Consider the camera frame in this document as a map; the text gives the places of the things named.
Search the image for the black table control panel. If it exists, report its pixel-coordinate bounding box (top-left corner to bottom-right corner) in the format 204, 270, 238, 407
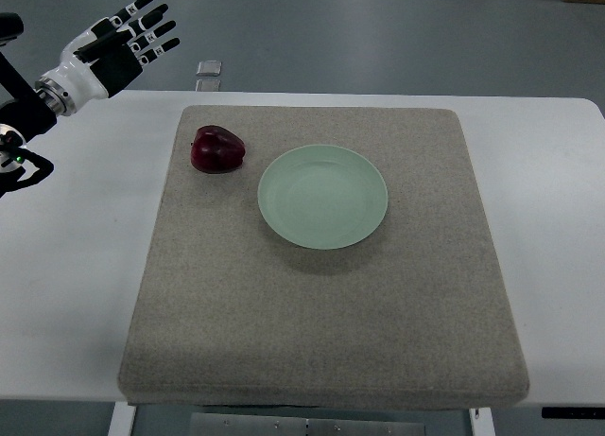
541, 407, 605, 420

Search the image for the floor socket plate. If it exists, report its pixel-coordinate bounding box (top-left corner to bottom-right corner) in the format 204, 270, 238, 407
196, 60, 222, 77
195, 78, 221, 92

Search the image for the white table leg frame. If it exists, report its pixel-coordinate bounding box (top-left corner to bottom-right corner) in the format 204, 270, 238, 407
107, 402, 137, 436

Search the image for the lower floor socket plate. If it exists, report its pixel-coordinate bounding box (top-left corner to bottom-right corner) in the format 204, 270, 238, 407
195, 78, 221, 92

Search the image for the dark red apple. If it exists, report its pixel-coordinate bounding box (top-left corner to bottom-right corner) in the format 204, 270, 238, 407
190, 125, 246, 174

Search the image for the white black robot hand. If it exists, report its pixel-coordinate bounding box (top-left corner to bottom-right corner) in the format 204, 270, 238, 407
35, 0, 180, 116

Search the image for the light green plate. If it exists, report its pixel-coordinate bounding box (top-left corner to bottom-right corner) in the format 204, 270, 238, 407
257, 145, 389, 250

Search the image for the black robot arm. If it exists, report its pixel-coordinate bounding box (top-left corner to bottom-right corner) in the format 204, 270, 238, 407
1, 58, 57, 195

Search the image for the metal base plate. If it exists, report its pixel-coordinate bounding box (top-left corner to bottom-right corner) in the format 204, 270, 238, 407
189, 412, 426, 436

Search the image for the beige fabric cushion mat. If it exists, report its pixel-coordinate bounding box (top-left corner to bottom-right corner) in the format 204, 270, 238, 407
117, 106, 529, 410

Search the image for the upper floor socket plate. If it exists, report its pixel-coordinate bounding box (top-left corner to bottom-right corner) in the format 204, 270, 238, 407
196, 60, 222, 77

